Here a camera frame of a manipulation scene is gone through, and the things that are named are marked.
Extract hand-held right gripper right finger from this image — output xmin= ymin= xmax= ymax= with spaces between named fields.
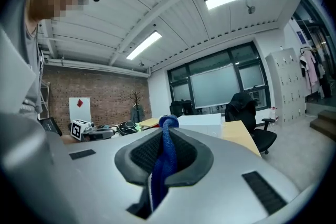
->
xmin=164 ymin=127 xmax=214 ymax=188

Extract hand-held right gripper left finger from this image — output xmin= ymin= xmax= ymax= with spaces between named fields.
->
xmin=114 ymin=128 xmax=164 ymax=185

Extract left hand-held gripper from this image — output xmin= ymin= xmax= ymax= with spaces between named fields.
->
xmin=70 ymin=119 xmax=116 ymax=142

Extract blue cloth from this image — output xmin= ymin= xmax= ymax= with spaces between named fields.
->
xmin=150 ymin=114 xmax=180 ymax=212

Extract white board with red mark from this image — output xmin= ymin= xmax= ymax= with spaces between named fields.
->
xmin=68 ymin=97 xmax=92 ymax=124

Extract black tablet screen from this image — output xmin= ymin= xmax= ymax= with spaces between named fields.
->
xmin=38 ymin=116 xmax=63 ymax=136

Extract black round helmet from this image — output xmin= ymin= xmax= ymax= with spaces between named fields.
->
xmin=116 ymin=121 xmax=140 ymax=137

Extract white box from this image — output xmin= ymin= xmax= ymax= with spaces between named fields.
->
xmin=177 ymin=113 xmax=223 ymax=137

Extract metal shelf rack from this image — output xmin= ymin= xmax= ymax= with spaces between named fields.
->
xmin=39 ymin=80 xmax=51 ymax=119

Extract yellow desk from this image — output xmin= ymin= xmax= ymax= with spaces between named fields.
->
xmin=137 ymin=118 xmax=161 ymax=130

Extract light wooden desk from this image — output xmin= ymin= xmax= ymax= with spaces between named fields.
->
xmin=219 ymin=120 xmax=263 ymax=158

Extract grey hanging coat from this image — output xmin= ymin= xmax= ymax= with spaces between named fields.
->
xmin=130 ymin=104 xmax=146 ymax=124

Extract wooden coat stand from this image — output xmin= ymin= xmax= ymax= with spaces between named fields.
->
xmin=130 ymin=91 xmax=142 ymax=108

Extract black office chair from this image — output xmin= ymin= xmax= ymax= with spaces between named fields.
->
xmin=225 ymin=91 xmax=278 ymax=155

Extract black jacket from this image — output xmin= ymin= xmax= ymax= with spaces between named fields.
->
xmin=225 ymin=91 xmax=259 ymax=124

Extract black framed window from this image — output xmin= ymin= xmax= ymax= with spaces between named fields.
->
xmin=167 ymin=41 xmax=271 ymax=111

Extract person's grey shirt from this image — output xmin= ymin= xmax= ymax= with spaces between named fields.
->
xmin=0 ymin=0 xmax=44 ymax=122

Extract clear water bottle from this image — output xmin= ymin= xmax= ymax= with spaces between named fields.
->
xmin=270 ymin=106 xmax=279 ymax=124

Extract grey metal lockers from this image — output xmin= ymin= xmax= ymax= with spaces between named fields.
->
xmin=265 ymin=47 xmax=307 ymax=127

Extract wooden steps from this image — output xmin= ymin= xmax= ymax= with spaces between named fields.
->
xmin=309 ymin=109 xmax=336 ymax=141

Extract clothes rack with garments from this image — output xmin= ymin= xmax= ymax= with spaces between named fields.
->
xmin=298 ymin=45 xmax=332 ymax=100

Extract blue wall sign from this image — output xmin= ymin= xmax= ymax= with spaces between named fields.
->
xmin=296 ymin=30 xmax=306 ymax=46

